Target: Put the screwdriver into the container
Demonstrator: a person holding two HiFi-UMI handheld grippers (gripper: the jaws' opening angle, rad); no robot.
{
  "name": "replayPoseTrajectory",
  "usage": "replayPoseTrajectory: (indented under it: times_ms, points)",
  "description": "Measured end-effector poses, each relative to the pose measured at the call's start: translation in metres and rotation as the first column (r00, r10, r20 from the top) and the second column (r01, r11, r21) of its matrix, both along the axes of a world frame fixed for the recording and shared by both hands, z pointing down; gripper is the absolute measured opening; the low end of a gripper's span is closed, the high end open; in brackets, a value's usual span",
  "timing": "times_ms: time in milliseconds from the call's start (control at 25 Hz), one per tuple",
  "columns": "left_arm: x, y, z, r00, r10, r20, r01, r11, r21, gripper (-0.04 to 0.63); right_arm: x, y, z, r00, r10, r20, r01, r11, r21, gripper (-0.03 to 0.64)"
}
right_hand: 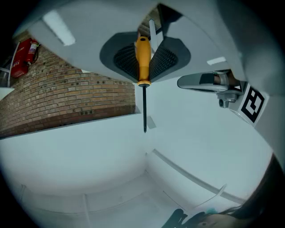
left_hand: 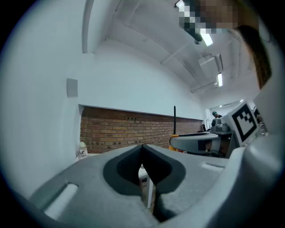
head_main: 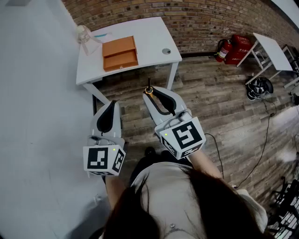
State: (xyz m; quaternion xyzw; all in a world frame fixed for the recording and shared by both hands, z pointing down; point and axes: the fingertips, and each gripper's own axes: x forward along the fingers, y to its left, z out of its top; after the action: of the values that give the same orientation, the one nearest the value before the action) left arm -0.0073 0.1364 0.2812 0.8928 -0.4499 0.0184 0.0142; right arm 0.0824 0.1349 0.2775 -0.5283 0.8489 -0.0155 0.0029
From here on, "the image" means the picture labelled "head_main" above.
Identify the person's grey shirt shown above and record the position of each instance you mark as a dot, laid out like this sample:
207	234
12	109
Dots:
168	193

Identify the clear bottle with pale cap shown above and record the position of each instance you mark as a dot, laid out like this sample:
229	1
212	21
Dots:
82	33

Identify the red fire extinguisher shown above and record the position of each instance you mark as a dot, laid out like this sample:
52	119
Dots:
224	51

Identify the orange storage box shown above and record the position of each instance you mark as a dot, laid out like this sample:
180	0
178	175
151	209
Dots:
119	45

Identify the black bundle of gear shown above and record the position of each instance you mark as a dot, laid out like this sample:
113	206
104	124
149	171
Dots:
259	87

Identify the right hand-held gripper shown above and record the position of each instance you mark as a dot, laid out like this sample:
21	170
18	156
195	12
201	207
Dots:
187	136

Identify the red fire extinguisher cabinet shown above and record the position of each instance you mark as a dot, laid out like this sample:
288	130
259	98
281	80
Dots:
239	47

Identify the white table with white frame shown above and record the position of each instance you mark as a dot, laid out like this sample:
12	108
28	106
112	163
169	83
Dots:
271	50

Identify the black office chair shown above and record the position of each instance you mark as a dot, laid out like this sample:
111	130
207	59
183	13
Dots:
286	210

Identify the person's black shoe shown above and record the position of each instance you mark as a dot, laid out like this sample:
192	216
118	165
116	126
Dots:
167	154
150	151

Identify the person's right forearm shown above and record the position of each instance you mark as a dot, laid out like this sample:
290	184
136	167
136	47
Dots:
203	163

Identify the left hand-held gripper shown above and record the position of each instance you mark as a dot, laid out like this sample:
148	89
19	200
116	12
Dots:
97	158

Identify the person's left forearm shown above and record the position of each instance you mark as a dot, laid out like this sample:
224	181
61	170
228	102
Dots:
115	190

